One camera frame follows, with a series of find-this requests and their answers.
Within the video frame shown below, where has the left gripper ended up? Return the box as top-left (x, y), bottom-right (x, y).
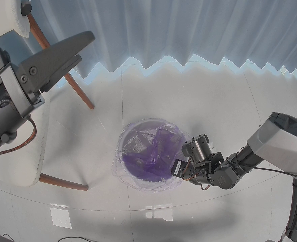
top-left (0, 31), bottom-right (96, 133)

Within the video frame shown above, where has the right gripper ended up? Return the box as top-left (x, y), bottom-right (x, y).
top-left (172, 159), bottom-right (193, 181)

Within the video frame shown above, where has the purple plastic bag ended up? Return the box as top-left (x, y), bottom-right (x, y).
top-left (112, 116), bottom-right (189, 192)

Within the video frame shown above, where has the white trash bin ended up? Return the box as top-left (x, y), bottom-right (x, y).
top-left (119, 119), bottom-right (188, 186)

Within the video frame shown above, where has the white cushioned wooden chair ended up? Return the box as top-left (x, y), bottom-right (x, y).
top-left (0, 0), bottom-right (95, 191)

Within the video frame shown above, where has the white curtain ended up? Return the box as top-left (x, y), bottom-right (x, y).
top-left (0, 0), bottom-right (297, 86)

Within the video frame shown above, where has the black cable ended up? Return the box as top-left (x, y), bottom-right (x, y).
top-left (224, 158), bottom-right (297, 178)
top-left (0, 116), bottom-right (37, 166)

